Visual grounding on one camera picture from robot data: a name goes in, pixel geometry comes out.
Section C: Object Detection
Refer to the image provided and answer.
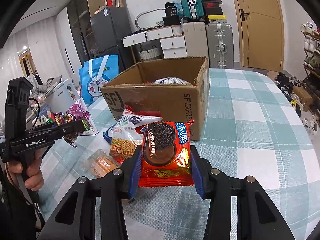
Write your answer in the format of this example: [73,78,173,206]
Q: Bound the person's left hand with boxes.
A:
[5,149,44,191]

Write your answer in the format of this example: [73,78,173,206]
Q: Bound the wooden shoe rack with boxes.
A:
[299,21,320,111]

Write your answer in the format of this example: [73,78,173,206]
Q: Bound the blue Oreo cookie pack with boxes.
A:
[103,125,115,144]

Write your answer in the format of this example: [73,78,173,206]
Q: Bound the dark glass cabinet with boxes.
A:
[67,0,105,63]

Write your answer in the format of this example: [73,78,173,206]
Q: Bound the white fried noodle snack bag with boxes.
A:
[109,105,162,164]

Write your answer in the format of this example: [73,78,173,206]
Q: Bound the purple candy snack bag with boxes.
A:
[47,97,99,147]

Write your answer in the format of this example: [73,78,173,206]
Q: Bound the woven basket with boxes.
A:
[139,46,162,61]

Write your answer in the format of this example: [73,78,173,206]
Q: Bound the silver suitcase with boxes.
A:
[206,23,234,69]

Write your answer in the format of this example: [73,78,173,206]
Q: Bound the wooden door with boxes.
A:
[234,0,284,72]

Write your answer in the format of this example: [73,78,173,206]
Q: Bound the SF cardboard box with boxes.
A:
[101,57,210,141]

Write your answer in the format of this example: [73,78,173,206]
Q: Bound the white drawer desk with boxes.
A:
[122,24,188,63]

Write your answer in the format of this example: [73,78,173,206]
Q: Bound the yellow black box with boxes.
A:
[208,14,227,23]

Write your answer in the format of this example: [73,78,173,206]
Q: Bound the clear cracker pack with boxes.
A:
[83,149,120,178]

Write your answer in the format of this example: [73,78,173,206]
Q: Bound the small cardboard box on floor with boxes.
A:
[293,86,313,112]

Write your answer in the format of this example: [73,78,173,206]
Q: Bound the beige suitcase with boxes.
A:
[182,22,209,59]

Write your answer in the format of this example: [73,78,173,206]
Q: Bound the red Oreo cookie pack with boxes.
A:
[138,120,194,187]

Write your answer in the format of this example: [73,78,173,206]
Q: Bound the teal suitcase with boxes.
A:
[180,0,205,22]

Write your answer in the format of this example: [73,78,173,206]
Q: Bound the dark grey refrigerator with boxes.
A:
[90,7,134,73]

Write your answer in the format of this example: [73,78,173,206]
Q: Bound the blue Doraemon tote bag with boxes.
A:
[79,55,119,105]

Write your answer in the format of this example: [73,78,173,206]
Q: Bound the white red snack bag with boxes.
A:
[153,77,191,85]

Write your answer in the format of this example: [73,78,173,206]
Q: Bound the checkered teal tablecloth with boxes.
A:
[40,69,319,239]

